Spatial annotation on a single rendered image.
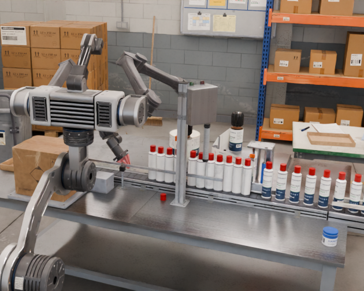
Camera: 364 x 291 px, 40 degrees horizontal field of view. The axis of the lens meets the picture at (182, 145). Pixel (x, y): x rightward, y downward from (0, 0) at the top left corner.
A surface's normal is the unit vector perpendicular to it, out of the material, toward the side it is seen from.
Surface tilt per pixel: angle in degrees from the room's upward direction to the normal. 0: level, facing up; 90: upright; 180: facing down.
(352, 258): 0
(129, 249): 0
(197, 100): 90
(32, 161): 90
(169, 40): 90
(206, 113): 90
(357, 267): 0
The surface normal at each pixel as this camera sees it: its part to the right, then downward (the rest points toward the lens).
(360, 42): -0.21, 0.30
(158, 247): 0.03, -0.95
